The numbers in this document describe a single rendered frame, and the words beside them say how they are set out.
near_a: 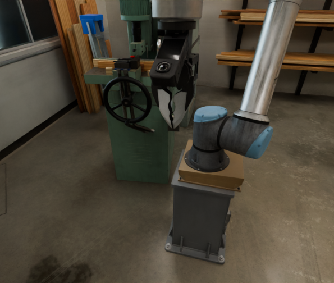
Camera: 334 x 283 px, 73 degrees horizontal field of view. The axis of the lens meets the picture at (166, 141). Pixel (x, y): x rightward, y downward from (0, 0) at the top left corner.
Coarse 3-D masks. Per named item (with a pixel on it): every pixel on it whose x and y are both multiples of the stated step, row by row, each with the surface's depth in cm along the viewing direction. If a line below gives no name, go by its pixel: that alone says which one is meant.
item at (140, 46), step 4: (144, 40) 150; (132, 44) 141; (136, 44) 141; (140, 44) 140; (144, 44) 150; (132, 48) 142; (136, 48) 142; (140, 48) 142; (144, 48) 151; (132, 52) 143; (136, 52) 143; (140, 52) 143
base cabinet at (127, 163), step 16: (128, 112) 155; (160, 112) 152; (112, 128) 164; (128, 128) 162; (160, 128) 159; (112, 144) 172; (128, 144) 170; (144, 144) 168; (160, 144) 166; (128, 160) 178; (144, 160) 176; (160, 160) 175; (128, 176) 189; (144, 176) 187; (160, 176) 184
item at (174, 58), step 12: (168, 36) 41; (180, 36) 40; (168, 48) 39; (180, 48) 39; (156, 60) 38; (168, 60) 38; (180, 60) 38; (156, 72) 37; (168, 72) 36; (180, 72) 39; (156, 84) 38; (168, 84) 37
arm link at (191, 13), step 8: (152, 0) 39; (160, 0) 37; (168, 0) 36; (176, 0) 36; (184, 0) 36; (192, 0) 37; (200, 0) 38; (152, 8) 40; (160, 8) 38; (168, 8) 37; (176, 8) 37; (184, 8) 37; (192, 8) 37; (200, 8) 39; (160, 16) 38; (168, 16) 37; (176, 16) 37; (184, 16) 37; (192, 16) 38; (200, 16) 39
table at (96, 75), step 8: (88, 72) 147; (96, 72) 147; (104, 72) 147; (144, 72) 147; (88, 80) 145; (96, 80) 145; (104, 80) 144; (144, 80) 141; (112, 88) 136; (136, 88) 134
